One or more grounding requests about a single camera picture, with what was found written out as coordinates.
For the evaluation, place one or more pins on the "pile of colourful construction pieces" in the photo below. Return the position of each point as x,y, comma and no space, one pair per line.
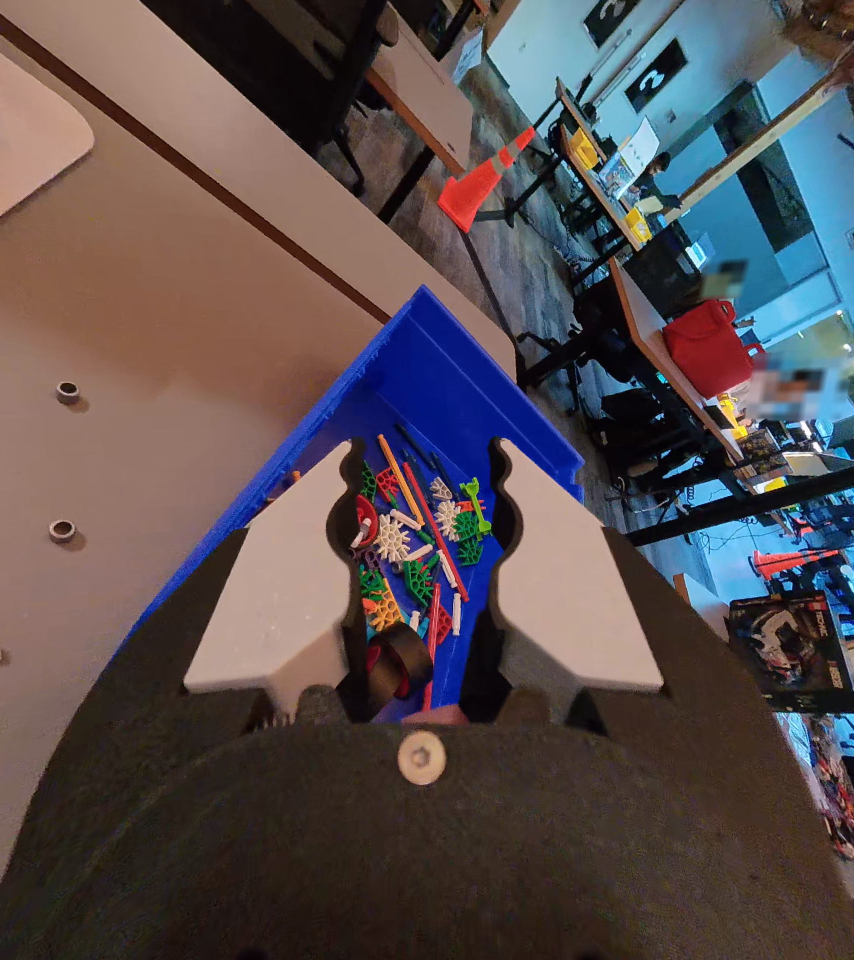
393,536

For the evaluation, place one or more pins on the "orange traffic cone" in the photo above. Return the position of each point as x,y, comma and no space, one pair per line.
476,191
779,562

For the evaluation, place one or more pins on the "black office chair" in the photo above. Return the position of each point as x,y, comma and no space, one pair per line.
337,90

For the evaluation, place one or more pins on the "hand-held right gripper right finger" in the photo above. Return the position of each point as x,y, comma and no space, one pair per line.
569,600

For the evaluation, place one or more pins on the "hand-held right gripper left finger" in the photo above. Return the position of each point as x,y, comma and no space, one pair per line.
277,600

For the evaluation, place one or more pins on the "black toy wheel red hub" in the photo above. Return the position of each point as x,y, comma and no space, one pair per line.
412,652

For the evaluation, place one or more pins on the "black toy set box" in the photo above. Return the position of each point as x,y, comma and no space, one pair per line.
794,652

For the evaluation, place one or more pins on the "red tote bag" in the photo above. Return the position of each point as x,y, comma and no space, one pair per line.
704,352

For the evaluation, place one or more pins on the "yellow storage bin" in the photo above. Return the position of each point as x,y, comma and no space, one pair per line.
584,146
638,225

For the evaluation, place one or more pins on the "blue plastic bin white tag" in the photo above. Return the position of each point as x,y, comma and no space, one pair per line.
457,375

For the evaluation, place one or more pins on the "small metal spacer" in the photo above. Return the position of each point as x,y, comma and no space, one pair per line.
63,532
67,393

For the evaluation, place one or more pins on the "wooden background desk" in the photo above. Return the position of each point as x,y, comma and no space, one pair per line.
644,322
599,196

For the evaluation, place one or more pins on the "white document stand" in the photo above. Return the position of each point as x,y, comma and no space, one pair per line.
14,150

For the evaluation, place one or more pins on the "black wall poster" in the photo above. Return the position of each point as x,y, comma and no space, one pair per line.
611,19
656,75

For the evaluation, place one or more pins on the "white display sign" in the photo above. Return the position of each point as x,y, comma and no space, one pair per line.
641,142

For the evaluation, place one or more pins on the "lime green connector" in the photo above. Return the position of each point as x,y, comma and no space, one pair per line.
476,502

